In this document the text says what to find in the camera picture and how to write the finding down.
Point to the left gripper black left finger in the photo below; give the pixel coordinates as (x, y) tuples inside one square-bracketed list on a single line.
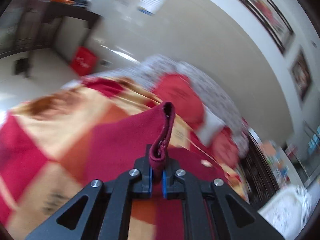
[(101, 210)]

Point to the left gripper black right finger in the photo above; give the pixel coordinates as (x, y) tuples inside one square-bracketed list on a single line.
[(212, 209)]

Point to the maroon knit garment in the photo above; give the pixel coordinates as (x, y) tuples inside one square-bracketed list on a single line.
[(115, 145)]

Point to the dark carved wooden nightstand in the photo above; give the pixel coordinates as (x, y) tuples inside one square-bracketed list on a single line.
[(261, 182)]

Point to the red heart pillow right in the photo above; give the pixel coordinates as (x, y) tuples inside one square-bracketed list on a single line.
[(224, 149)]

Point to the red heart pillow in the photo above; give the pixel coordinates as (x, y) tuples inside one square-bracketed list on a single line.
[(177, 89), (224, 149)]

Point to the white floral bedding lower right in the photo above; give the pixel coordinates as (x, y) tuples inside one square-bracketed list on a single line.
[(288, 210)]

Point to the white square pillow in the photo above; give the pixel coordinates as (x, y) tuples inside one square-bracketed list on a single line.
[(212, 125)]

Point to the red orange patterned blanket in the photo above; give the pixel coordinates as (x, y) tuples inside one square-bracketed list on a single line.
[(45, 146)]

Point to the red heart pillow left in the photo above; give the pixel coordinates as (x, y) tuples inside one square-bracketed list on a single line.
[(177, 89)]

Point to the floral padded headboard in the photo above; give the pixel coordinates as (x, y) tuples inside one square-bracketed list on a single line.
[(210, 93)]

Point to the dark wooden side table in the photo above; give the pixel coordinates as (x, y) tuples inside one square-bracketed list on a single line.
[(52, 11)]

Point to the small framed wall picture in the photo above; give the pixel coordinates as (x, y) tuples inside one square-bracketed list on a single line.
[(301, 75)]

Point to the large framed wall picture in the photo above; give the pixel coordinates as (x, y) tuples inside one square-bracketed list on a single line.
[(273, 21)]

